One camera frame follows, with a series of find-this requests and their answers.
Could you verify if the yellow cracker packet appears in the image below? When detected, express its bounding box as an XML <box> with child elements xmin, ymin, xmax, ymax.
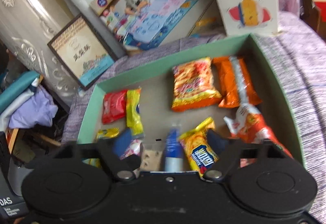
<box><xmin>178</xmin><ymin>117</ymin><xmax>219</xmax><ymax>178</ymax></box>

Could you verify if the orange white noodle snack packet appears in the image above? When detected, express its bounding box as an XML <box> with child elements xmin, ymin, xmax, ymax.
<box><xmin>224</xmin><ymin>103</ymin><xmax>292</xmax><ymax>157</ymax></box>

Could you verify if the yellow red snack stick packet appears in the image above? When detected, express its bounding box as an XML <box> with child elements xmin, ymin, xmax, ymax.
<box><xmin>126</xmin><ymin>88</ymin><xmax>144</xmax><ymax>137</ymax></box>

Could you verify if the orange yellow chips packet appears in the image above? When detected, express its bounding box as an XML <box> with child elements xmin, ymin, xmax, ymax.
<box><xmin>171</xmin><ymin>57</ymin><xmax>222</xmax><ymax>112</ymax></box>

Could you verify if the pink white patterned snack packet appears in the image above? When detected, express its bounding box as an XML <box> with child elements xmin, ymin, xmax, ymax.
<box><xmin>120</xmin><ymin>139</ymin><xmax>143</xmax><ymax>160</ymax></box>

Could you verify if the yellow silver snack packet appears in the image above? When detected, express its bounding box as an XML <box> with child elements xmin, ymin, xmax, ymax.
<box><xmin>87</xmin><ymin>127</ymin><xmax>119</xmax><ymax>169</ymax></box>

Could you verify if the blue white snack packet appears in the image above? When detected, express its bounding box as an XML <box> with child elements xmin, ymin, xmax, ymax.
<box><xmin>164</xmin><ymin>125</ymin><xmax>183</xmax><ymax>173</ymax></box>

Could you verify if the mint green cardboard box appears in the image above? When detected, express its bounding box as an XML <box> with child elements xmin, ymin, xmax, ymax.
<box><xmin>77</xmin><ymin>35</ymin><xmax>304</xmax><ymax>163</ymax></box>

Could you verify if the lavender folded cloth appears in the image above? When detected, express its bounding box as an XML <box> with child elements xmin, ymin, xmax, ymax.
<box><xmin>8</xmin><ymin>85</ymin><xmax>58</xmax><ymax>129</ymax></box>

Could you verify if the black DAS box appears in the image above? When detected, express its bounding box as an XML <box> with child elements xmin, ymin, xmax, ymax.
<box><xmin>1</xmin><ymin>132</ymin><xmax>28</xmax><ymax>221</ymax></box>

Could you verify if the wooden folding table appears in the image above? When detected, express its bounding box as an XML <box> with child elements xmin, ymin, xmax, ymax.
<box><xmin>5</xmin><ymin>128</ymin><xmax>61</xmax><ymax>154</ymax></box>

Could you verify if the framed pastry gift box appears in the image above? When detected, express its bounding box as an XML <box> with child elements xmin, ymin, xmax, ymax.
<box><xmin>47</xmin><ymin>13</ymin><xmax>118</xmax><ymax>90</ymax></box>

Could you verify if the teal folded cloth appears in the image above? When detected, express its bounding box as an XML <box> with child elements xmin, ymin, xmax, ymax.
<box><xmin>0</xmin><ymin>71</ymin><xmax>40</xmax><ymax>113</ymax></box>

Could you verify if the children's drawing mat box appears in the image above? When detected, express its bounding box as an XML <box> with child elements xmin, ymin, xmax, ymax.
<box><xmin>89</xmin><ymin>0</ymin><xmax>222</xmax><ymax>56</ymax></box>

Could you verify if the white lace curtain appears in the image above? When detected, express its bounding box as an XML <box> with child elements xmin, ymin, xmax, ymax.
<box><xmin>1</xmin><ymin>0</ymin><xmax>78</xmax><ymax>107</ymax></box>

